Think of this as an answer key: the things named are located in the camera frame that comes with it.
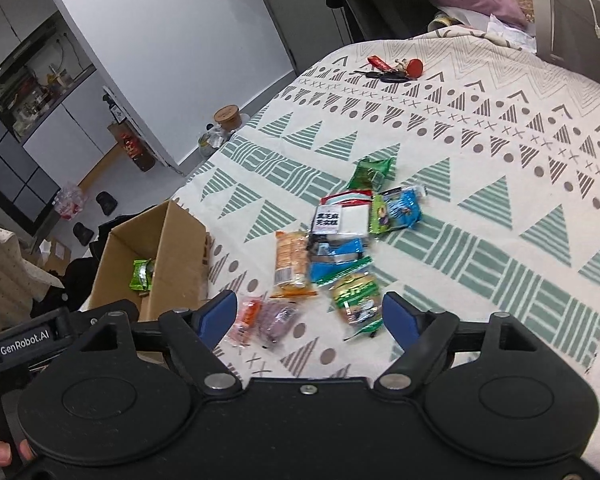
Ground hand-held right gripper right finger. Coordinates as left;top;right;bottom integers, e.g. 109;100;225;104
374;291;543;395

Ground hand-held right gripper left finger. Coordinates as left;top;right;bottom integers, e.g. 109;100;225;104
75;290;243;396

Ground pink orange snack packet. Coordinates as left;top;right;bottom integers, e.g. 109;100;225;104
227;297;266;348

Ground purple snack packet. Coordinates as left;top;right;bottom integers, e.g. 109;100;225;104
257;300;301;348

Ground brown cardboard box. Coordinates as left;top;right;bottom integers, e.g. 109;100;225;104
87;200;213;363

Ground white black snack packet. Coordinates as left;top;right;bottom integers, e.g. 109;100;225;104
310;195;373;241

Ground green yellow snack packet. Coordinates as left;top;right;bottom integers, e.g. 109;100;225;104
327;272;383;341

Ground white dotted cloth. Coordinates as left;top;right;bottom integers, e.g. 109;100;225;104
0;225;66;331

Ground dark cloth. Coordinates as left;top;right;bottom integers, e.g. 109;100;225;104
62;257;101;311

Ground small green snack packet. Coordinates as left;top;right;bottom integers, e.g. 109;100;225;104
130;258;156;293

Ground orange biscuit snack packet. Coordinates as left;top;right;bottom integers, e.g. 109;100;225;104
270;230;318;298

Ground small cardboard boxes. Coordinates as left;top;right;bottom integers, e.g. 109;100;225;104
37;237;73;273

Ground blue green snack packet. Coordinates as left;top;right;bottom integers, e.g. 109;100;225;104
369;185;426;236

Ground red snack packet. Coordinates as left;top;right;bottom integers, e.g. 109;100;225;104
330;190;373;206

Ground plastic bag of bottles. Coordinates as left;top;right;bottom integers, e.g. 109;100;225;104
50;182;88;221

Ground glass jar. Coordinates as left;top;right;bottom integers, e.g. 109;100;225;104
197;127;231;157

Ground printed blanket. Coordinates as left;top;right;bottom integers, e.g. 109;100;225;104
170;27;600;480

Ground bottle with red label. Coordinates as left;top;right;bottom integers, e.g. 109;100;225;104
120;127;157;172

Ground white kitchen cabinet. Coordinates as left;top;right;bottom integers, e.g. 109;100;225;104
0;0;131;241

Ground key bunch with red tags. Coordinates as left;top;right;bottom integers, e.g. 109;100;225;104
352;55;426;85

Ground crumpled white paper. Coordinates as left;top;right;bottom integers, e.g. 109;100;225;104
485;12;538;53

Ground black chair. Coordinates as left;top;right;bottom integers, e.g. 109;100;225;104
322;0;448;43

